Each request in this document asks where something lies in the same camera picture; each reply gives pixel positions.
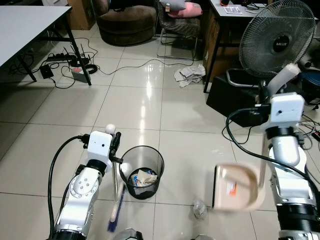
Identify blue bristle broom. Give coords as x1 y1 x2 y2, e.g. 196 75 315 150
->
105 123 126 234

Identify beige long-handled dustpan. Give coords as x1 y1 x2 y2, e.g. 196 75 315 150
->
212 63 302 214

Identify crumpled paper packet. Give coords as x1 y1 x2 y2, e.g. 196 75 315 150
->
131 169 159 189

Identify black mesh wastebasket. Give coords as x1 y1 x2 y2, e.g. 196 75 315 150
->
119 145 165 200

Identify grey red small box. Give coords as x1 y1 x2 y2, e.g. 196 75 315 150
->
71 67 89 82

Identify grey robot left leg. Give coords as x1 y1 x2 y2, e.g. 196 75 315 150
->
112 227 144 240

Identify black router with antennas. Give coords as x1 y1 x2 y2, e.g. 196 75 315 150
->
69 44 99 76

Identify crumpled newspaper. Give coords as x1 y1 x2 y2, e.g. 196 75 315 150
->
173 63 207 89

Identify black power strip red switches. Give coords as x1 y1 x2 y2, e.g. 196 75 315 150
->
307 127 320 142

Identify black square adapter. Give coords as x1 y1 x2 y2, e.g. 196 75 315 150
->
39 63 56 80

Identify dark blue round stool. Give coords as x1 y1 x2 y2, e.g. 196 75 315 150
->
300 70 320 106

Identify brown round ottoman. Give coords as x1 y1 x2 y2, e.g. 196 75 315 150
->
95 0 159 47

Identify brown cardboard box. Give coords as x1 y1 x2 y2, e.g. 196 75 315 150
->
67 0 97 31

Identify white table black legs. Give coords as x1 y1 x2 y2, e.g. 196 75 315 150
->
0 5 93 87

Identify pink pillow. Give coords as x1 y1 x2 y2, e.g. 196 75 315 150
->
167 1 201 20

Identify black standing fan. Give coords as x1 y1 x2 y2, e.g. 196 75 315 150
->
238 0 317 80

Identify white printed paper sheet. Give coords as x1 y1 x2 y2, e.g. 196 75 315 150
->
223 5 244 15

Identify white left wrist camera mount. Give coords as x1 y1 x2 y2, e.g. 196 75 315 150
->
84 131 114 172

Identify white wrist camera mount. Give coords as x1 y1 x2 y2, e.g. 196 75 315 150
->
263 92 305 132
84 131 114 172

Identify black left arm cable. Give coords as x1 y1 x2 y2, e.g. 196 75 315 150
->
47 134 92 237

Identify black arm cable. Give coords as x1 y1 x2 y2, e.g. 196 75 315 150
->
224 106 320 202
47 134 92 237

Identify long black floor cable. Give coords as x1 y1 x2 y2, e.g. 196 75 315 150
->
89 56 205 77

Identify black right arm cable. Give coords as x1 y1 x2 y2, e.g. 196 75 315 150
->
224 106 320 202

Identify black case with handle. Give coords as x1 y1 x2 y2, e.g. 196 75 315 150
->
205 68 275 129

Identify metal frame chair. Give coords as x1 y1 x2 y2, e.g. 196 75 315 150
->
157 0 204 61

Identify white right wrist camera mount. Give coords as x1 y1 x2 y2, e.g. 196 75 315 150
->
263 92 305 132

